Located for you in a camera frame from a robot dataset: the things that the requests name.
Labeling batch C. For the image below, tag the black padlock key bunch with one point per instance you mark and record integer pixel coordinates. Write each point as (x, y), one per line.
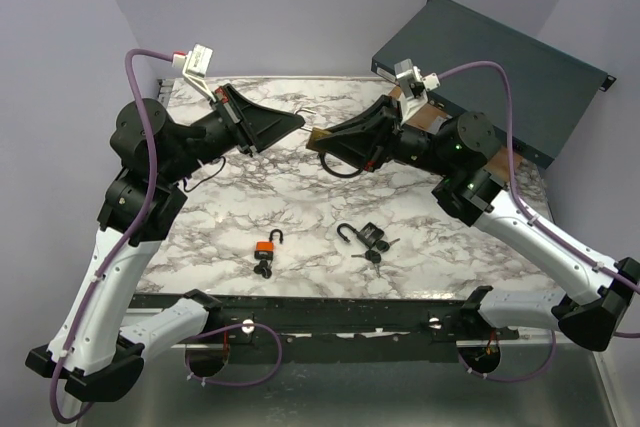
(374, 254)

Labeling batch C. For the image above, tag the wooden board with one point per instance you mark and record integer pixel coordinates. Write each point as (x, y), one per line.
(425, 114)

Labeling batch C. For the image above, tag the brass padlock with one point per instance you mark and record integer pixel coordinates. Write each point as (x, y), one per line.
(314, 134)

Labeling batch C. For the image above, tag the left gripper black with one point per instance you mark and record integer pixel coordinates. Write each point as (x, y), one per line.
(260, 127)

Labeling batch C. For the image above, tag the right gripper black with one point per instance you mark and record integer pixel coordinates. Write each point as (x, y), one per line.
(352, 142)

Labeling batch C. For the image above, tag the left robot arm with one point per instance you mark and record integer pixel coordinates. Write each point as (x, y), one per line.
(98, 358)

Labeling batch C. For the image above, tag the black padlock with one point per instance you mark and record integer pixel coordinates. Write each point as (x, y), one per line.
(368, 235)

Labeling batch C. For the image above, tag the black mounting rail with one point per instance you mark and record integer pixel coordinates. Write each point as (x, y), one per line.
(333, 330)

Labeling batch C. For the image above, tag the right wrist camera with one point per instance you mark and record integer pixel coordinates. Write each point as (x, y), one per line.
(415, 88)

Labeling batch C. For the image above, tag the dark teal network switch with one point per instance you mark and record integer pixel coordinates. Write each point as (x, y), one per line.
(534, 103)

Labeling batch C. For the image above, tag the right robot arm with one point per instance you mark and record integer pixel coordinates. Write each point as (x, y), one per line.
(594, 290)

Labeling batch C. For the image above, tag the orange padlock with keys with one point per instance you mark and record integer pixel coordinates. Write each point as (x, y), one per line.
(264, 254)

